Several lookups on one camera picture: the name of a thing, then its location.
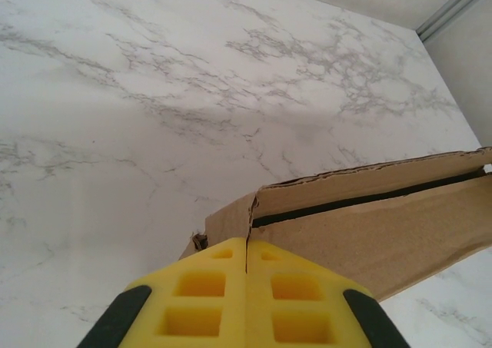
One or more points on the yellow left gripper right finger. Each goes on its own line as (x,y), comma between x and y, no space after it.
(338,325)

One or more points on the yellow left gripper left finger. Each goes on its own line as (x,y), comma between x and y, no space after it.
(153,325)

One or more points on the brown corrugated cardboard box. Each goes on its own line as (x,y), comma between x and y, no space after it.
(365,240)

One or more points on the aluminium frame corner post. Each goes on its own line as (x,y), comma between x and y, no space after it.
(453,12)

